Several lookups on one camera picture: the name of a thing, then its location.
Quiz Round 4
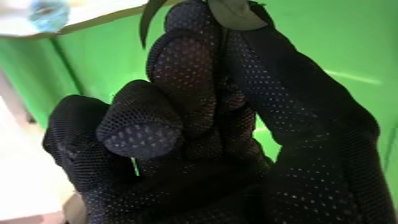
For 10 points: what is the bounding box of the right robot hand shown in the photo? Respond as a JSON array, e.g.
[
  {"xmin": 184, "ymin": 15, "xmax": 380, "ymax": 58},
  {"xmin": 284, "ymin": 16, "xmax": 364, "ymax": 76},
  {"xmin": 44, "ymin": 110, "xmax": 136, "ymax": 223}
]
[{"xmin": 40, "ymin": 0, "xmax": 398, "ymax": 224}]

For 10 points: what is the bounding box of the green sprig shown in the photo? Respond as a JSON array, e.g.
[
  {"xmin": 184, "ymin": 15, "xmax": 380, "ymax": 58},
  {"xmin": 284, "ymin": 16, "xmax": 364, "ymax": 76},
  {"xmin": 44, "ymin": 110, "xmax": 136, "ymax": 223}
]
[{"xmin": 138, "ymin": 0, "xmax": 270, "ymax": 49}]

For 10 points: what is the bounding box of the white sheet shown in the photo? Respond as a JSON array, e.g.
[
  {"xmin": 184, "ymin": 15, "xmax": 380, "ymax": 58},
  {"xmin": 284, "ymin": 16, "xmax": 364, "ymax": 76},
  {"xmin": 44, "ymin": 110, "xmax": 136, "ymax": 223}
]
[{"xmin": 0, "ymin": 0, "xmax": 179, "ymax": 38}]

